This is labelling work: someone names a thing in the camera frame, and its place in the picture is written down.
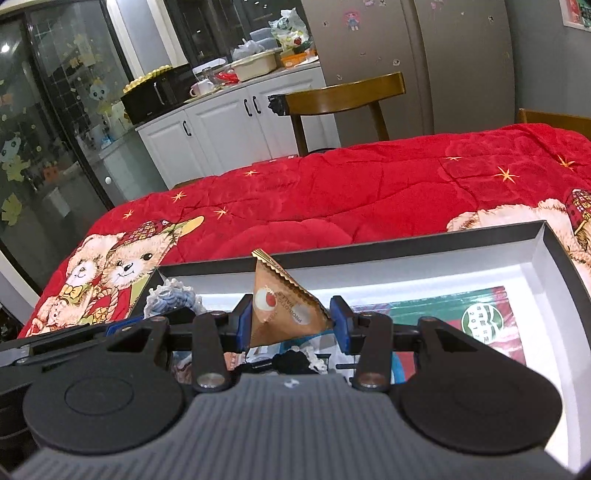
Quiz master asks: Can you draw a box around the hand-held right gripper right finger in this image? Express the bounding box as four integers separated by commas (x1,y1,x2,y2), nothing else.
330,296,490,394

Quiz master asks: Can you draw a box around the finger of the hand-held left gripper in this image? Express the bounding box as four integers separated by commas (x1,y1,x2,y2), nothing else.
0,322,141,370

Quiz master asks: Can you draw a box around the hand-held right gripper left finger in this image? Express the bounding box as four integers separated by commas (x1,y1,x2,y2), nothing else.
99,295,253,394

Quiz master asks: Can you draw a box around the brown triangular packet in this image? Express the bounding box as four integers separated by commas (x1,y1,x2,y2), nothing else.
249,249,334,350

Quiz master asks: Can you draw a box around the black cardboard box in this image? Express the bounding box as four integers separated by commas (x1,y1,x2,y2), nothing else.
139,220,591,472

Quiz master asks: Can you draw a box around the black white crochet scrunchie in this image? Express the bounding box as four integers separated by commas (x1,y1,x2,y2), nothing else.
271,348,329,376

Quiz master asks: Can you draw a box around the blue white crochet scrunchie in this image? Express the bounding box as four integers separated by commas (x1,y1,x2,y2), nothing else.
144,278,207,320

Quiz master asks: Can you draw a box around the colourful printed booklet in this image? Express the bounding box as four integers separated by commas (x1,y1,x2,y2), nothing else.
351,285,528,385

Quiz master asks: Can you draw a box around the white cabinet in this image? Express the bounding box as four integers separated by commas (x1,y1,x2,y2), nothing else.
136,62,343,191

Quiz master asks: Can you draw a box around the glass sliding door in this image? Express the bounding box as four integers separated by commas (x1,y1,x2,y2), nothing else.
0,0,140,305

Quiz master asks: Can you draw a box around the wooden chair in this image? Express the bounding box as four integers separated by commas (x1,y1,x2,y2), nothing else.
268,71,407,158
517,108,591,140

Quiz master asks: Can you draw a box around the black microwave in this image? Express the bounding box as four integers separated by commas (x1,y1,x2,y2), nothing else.
121,65,195,125

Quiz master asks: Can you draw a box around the yellow scalloped dish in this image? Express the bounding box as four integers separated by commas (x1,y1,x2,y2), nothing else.
123,65,174,91

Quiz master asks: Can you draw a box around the cream basin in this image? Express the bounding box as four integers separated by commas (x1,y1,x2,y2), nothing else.
230,49,279,83

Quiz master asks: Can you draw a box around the orange box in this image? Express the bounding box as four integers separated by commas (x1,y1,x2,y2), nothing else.
279,50,320,68

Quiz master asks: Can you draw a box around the silver refrigerator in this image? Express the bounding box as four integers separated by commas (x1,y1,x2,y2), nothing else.
300,0,516,140

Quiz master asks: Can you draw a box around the white plastic bag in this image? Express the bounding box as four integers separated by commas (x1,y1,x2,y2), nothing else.
233,39,264,59

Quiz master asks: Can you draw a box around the clear plastic container stack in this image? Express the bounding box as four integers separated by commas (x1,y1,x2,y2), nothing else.
249,28,278,49

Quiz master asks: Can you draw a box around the printed plastic bag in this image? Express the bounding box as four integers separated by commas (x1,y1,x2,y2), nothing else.
269,8,310,49

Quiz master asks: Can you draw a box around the black framed window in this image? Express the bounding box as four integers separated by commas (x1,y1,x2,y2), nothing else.
161,0,304,71

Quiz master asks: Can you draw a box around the white wall shelf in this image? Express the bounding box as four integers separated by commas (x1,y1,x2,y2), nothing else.
558,0,591,31

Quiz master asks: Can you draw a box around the green red wall poster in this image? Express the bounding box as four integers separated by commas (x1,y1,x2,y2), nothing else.
564,0,591,24

